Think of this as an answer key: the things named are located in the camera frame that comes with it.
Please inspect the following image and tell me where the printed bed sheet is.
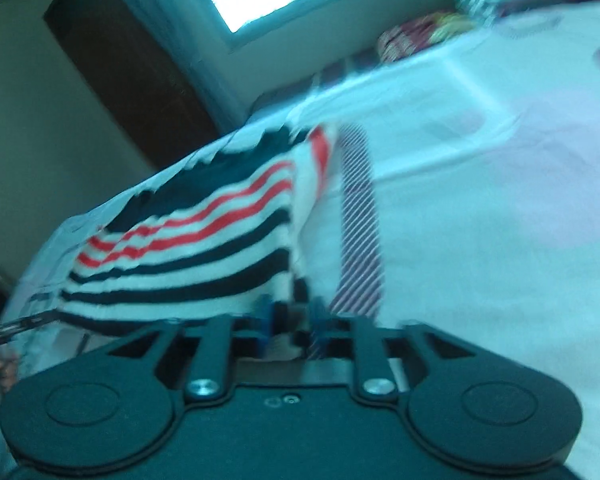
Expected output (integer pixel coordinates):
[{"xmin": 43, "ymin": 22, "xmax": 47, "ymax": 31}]
[{"xmin": 0, "ymin": 0, "xmax": 600, "ymax": 480}]

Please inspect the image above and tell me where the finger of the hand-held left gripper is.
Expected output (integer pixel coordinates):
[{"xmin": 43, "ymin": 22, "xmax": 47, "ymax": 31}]
[{"xmin": 0, "ymin": 310, "xmax": 58, "ymax": 348}]

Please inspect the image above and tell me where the striped knit sweater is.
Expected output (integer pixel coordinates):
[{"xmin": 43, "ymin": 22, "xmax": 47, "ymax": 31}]
[{"xmin": 55, "ymin": 122, "xmax": 343, "ymax": 361}]

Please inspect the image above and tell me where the dark wooden door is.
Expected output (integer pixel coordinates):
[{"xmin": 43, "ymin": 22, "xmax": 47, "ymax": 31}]
[{"xmin": 42, "ymin": 0, "xmax": 218, "ymax": 171}]

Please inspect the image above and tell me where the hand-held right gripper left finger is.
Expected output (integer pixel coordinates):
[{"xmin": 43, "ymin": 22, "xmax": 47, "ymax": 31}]
[{"xmin": 107, "ymin": 295, "xmax": 277, "ymax": 408}]

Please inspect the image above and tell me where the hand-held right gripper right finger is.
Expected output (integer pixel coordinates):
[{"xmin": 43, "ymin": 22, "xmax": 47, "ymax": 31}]
[{"xmin": 307, "ymin": 300, "xmax": 481, "ymax": 404}]

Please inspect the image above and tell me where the red patterned pillow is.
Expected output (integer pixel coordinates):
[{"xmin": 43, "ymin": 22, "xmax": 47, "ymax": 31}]
[{"xmin": 377, "ymin": 11, "xmax": 478, "ymax": 63}]

